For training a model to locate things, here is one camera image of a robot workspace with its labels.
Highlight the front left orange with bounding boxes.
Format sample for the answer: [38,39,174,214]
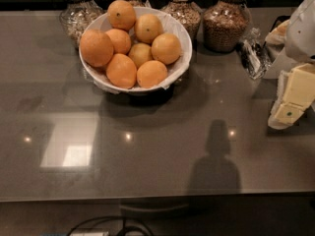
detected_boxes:
[105,53,137,89]

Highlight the black cable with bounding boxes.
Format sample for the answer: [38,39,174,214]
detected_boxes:
[66,215,156,236]

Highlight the glass jar right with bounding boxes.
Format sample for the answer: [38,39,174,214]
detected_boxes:
[203,0,251,53]

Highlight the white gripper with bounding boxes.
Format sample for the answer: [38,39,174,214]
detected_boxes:
[268,0,315,130]

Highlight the clear plastic wrapper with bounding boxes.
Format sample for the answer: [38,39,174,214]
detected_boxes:
[236,28,272,80]

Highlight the centre orange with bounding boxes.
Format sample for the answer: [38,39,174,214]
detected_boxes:
[128,43,153,68]

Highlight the top orange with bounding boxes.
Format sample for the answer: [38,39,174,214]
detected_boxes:
[107,0,136,30]

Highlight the front right orange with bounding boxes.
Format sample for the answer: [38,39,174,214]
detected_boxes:
[137,60,168,89]

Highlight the orange behind left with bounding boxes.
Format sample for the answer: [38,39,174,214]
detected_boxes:
[106,29,132,54]

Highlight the white bowl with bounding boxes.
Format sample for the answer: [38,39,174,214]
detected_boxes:
[79,7,192,95]

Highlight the white power adapter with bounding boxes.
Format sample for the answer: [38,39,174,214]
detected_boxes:
[69,231,110,236]

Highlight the upper right orange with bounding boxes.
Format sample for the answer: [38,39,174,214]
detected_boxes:
[134,14,163,44]

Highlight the large orange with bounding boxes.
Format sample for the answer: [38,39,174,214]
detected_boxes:
[80,29,114,68]

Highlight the glass jar far left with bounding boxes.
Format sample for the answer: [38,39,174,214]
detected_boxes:
[59,0,103,49]

